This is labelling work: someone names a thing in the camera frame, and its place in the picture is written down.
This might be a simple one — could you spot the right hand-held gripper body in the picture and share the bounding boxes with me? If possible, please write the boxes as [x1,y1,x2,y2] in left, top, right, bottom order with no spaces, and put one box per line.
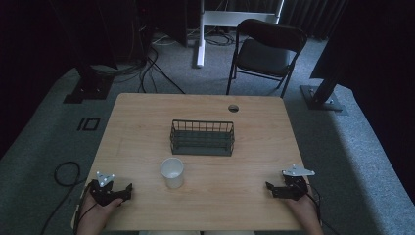
[273,164,316,202]

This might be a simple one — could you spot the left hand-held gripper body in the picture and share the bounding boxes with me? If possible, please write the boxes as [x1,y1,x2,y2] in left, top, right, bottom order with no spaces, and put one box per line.
[87,170,128,208]

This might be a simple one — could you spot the person's left hand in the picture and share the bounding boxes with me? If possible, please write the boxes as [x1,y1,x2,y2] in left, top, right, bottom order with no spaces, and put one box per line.
[77,196,124,229]

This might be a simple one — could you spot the person's right hand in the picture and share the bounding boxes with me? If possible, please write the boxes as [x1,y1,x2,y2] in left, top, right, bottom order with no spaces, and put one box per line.
[286,192,321,226]

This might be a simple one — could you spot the white paper cup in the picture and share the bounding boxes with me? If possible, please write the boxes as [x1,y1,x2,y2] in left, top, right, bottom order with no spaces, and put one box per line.
[160,157,185,190]

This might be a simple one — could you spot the black folding chair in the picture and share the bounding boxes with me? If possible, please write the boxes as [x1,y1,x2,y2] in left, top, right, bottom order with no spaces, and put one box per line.
[225,18,308,99]

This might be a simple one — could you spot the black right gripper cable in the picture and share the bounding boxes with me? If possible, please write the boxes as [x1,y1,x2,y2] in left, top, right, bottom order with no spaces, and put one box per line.
[295,182,342,235]

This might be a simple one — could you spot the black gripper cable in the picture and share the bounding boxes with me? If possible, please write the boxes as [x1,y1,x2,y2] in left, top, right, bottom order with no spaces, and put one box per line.
[295,182,342,235]
[39,161,99,235]

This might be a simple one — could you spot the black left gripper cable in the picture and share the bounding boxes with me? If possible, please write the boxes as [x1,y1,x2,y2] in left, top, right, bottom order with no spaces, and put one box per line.
[39,161,99,235]

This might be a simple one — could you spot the black wire basket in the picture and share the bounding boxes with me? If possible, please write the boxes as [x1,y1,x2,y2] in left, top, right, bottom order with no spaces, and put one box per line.
[169,118,236,158]

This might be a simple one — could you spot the black stand with base plate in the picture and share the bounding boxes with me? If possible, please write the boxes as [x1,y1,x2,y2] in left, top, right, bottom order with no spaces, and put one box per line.
[63,48,115,105]
[299,48,349,117]

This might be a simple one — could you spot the black floor cables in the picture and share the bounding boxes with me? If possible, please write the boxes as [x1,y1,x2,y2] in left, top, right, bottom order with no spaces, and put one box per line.
[91,30,237,95]

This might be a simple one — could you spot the white desk frame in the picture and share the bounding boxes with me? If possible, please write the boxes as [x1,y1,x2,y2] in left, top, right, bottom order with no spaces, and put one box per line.
[195,0,286,69]

